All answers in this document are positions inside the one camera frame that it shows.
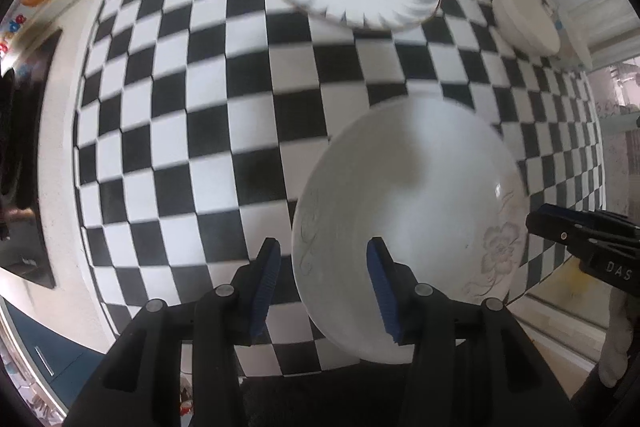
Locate white floral plate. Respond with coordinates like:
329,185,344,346
292,95,529,364

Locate white bowl blue rim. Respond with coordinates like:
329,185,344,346
554,6,592,72

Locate white gloved right hand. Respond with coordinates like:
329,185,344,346
598,287,634,388

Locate checkered black white mat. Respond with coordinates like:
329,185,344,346
72,0,608,379

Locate black stove top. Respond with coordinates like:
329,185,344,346
1,29,62,289

